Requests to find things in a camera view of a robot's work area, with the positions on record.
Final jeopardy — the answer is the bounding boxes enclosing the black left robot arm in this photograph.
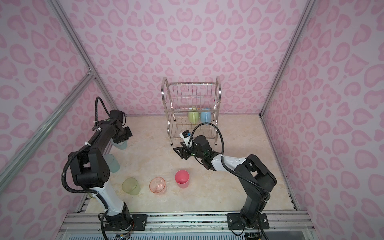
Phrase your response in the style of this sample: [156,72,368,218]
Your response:
[62,110,133,229]

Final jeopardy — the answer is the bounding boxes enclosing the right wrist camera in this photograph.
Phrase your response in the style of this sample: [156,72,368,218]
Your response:
[180,130,193,148]

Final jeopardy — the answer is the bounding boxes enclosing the aluminium corner frame post right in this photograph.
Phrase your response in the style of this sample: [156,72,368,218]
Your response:
[259,0,318,119]

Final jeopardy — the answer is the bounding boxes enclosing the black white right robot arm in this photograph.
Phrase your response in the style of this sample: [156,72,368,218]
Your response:
[174,131,277,229]

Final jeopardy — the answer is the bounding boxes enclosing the translucent pink plastic cup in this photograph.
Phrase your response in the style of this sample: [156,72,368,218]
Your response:
[149,177,166,195]

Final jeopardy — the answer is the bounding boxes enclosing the opaque pink plastic cup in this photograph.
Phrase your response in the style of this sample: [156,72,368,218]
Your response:
[175,170,190,189]

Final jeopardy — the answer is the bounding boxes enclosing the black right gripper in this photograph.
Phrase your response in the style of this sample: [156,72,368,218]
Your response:
[172,141,205,161]

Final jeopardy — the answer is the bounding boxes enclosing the light green ceramic mug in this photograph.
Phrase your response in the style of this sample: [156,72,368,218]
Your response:
[188,107,200,125]

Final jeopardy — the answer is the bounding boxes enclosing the translucent teal plastic cup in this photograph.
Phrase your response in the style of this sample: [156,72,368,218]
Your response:
[112,141,128,150]

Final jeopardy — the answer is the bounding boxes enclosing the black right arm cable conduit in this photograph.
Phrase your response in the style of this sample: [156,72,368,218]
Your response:
[190,122,271,199]

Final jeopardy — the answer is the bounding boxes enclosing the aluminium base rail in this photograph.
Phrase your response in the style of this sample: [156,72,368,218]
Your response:
[55,209,319,240]

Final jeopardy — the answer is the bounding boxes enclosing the aluminium corner frame post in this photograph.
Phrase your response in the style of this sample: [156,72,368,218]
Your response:
[47,0,118,110]
[259,0,318,119]

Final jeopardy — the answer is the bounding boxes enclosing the aluminium corner frame post left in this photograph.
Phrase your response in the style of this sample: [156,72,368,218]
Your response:
[47,0,118,110]

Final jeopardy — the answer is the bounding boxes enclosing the translucent green plastic cup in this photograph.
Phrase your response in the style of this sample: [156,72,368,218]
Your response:
[122,178,141,196]

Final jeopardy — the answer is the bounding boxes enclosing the aluminium diagonal frame bar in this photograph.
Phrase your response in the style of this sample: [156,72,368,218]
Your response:
[1,71,95,192]

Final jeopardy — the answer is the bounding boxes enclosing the light blue ceramic mug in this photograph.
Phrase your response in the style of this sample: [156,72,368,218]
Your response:
[200,108,212,123]

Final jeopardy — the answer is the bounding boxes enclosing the steel two-tier dish rack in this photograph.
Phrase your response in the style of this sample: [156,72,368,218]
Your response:
[161,77,222,146]

